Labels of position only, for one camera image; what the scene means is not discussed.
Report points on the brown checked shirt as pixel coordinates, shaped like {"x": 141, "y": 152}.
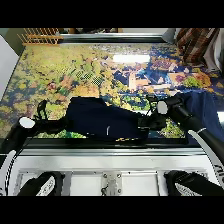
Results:
{"x": 195, "y": 45}

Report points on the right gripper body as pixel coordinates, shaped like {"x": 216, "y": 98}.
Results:
{"x": 153, "y": 122}

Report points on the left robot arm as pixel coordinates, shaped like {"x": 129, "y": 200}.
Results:
{"x": 19, "y": 132}

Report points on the wooden slatted rack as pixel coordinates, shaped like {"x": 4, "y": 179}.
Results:
{"x": 40, "y": 36}

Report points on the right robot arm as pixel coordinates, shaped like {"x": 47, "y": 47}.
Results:
{"x": 181, "y": 116}

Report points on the white garment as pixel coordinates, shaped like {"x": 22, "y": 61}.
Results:
{"x": 216, "y": 50}

